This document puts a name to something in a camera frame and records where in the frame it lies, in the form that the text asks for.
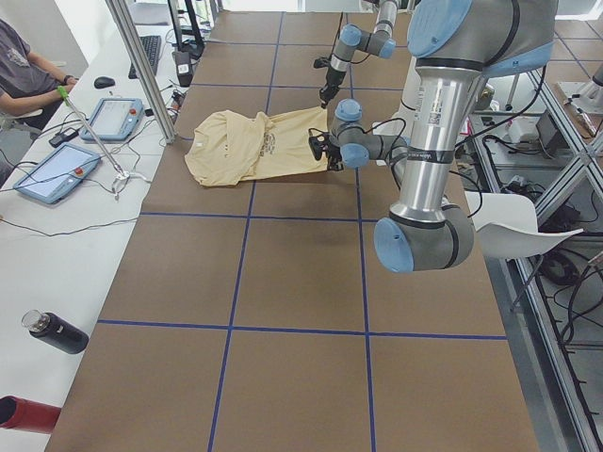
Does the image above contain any black keyboard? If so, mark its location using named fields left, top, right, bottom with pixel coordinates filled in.
left=139, top=35, right=161, bottom=75

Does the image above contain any black power adapter box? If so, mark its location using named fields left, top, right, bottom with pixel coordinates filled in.
left=172, top=51, right=194, bottom=88

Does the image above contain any small black phone device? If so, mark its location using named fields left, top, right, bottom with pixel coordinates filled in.
left=49, top=127, right=79, bottom=148

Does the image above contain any metal reacher stick green handle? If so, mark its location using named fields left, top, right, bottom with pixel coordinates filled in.
left=57, top=86, right=152, bottom=202

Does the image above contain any blue teach pendant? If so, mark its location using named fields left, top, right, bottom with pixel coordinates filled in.
left=89, top=97, right=144, bottom=142
left=13, top=143, right=101, bottom=204

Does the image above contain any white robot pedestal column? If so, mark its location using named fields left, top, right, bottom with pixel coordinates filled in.
left=372, top=56, right=420, bottom=137

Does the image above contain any black water bottle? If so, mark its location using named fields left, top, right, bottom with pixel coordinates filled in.
left=22, top=310, right=89, bottom=354

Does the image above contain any yellow long-sleeve printed shirt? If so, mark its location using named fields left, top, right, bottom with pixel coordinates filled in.
left=185, top=106, right=327, bottom=187

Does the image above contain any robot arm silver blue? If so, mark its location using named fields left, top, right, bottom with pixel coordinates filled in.
left=314, top=0, right=416, bottom=108
left=328, top=1, right=558, bottom=273

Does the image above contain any far blue teach pendant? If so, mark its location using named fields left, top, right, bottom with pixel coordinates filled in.
left=89, top=97, right=144, bottom=142

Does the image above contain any near blue teach pendant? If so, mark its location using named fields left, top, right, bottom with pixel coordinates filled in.
left=13, top=143, right=101, bottom=204

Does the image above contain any black monitor stand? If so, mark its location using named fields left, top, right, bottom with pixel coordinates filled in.
left=167, top=0, right=204, bottom=60

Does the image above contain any aluminium frame post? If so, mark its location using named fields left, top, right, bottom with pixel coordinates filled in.
left=106, top=0, right=176, bottom=144

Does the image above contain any red cylinder bottle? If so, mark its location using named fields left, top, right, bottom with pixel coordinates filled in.
left=1, top=395, right=61, bottom=434

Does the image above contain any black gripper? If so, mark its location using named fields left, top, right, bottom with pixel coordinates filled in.
left=319, top=68, right=346, bottom=109
left=326, top=147, right=345, bottom=171

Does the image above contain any seated person grey shirt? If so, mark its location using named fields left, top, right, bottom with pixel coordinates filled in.
left=1, top=20, right=78, bottom=130

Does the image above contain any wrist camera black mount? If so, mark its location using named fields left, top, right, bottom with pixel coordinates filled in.
left=313, top=56, right=331, bottom=69
left=308, top=132, right=331, bottom=161

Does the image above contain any black computer mouse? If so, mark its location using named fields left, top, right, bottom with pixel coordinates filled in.
left=93, top=76, right=115, bottom=89

